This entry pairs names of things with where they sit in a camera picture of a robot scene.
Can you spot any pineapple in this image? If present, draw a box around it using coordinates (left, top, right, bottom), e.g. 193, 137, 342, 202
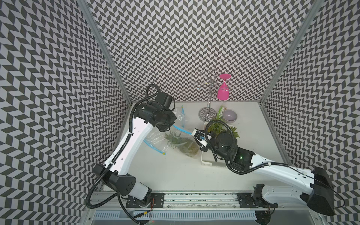
208, 122, 226, 135
166, 132, 199, 157
223, 126, 240, 138

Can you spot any clear zip-top bag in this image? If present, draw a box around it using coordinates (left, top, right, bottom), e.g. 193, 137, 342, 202
173, 106, 187, 128
164, 127, 199, 158
143, 130, 169, 155

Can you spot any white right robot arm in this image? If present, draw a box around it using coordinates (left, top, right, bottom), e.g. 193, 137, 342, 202
200, 120, 337, 216

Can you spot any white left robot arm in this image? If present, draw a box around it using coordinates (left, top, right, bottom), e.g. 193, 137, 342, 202
85, 84, 177, 209

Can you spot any white plastic basket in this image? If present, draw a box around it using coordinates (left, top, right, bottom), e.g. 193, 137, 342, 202
200, 121, 226, 167

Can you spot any lilac bowl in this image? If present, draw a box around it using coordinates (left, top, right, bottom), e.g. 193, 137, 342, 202
222, 109, 238, 124

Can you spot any green snack packet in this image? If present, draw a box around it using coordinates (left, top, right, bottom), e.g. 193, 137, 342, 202
216, 106, 227, 120

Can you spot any pink wine glass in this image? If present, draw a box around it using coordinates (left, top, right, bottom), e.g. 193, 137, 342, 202
217, 74, 231, 101

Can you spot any metal glass rack stand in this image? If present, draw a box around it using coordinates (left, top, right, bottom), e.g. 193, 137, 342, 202
198, 69, 217, 122

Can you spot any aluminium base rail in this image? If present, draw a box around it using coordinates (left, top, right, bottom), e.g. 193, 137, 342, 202
88, 191, 324, 225

